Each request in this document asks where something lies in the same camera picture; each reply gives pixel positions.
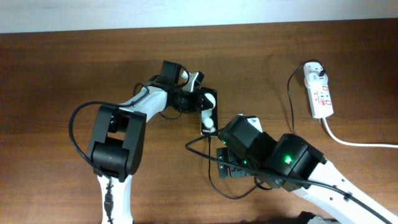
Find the white power strip cord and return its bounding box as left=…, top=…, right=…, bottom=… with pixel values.
left=320, top=116, right=398, bottom=149

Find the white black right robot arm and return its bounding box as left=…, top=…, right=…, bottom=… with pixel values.
left=218, top=115, right=397, bottom=223

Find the black USB charging cable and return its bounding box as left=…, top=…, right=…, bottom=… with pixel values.
left=206, top=58, right=327, bottom=200

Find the white power strip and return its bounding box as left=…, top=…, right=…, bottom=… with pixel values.
left=303, top=62, right=333, bottom=119

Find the white USB charger plug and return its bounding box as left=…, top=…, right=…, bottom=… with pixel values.
left=304, top=72, right=328, bottom=88

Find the black Samsung smartphone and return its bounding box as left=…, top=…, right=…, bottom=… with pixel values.
left=200, top=87, right=218, bottom=135

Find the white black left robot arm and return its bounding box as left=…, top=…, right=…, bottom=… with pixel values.
left=87, top=61, right=217, bottom=223

